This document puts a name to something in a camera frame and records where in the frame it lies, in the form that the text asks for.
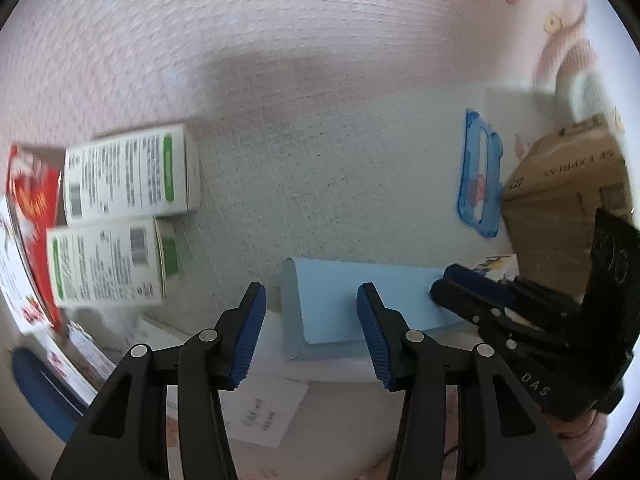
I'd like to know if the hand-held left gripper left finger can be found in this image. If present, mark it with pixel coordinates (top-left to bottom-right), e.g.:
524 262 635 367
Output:
50 282 267 480

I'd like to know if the pink printed blanket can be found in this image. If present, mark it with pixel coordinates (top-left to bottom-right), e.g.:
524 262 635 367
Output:
0 0 640 480

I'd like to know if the white and red box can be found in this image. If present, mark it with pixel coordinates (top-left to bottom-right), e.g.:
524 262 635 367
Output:
0 195 56 336

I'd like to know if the white and green box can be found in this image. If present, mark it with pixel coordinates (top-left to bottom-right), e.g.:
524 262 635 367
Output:
46 217 180 309
64 124 202 225

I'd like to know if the person's right forearm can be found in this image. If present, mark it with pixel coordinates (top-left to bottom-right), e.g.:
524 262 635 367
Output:
550 410 608 463

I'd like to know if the light blue case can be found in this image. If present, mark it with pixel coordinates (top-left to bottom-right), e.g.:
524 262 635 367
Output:
280 257 476 361

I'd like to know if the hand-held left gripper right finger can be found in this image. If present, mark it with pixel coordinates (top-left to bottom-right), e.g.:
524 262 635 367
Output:
356 282 576 480

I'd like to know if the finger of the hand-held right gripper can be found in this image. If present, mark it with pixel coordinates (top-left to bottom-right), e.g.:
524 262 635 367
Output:
430 279 542 357
442 263 584 322

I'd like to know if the small white printed box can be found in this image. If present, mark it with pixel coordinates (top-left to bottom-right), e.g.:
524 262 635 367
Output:
472 255 521 282

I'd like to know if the white note paper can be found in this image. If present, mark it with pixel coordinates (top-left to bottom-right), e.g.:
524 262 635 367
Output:
220 377 310 447

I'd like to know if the blue plastic frame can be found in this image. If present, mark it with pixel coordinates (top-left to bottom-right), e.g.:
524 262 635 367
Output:
457 108 503 238

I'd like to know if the dark blue round object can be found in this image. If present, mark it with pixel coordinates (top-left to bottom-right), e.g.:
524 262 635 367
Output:
11 347 88 443

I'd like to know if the brown cardboard box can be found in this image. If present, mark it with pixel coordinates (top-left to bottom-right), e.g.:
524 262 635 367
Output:
500 114 628 301

